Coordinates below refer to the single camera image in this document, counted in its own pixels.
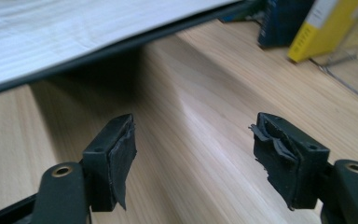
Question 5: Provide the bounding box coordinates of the yellow and white book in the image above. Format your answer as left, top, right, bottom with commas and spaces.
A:
286, 0, 358, 63

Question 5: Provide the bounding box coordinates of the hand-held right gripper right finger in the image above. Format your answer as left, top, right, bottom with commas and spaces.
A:
248, 111, 331, 212

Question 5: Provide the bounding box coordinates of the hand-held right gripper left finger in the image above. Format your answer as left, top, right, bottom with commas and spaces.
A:
81, 113, 138, 213

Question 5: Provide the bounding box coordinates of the clear acrylic book rack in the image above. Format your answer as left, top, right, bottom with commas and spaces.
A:
310, 0, 358, 109

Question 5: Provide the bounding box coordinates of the black book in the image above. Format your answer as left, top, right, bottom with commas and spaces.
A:
0, 0, 263, 100

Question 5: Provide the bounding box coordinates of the red illustrated book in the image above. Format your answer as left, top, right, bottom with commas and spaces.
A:
256, 0, 317, 49

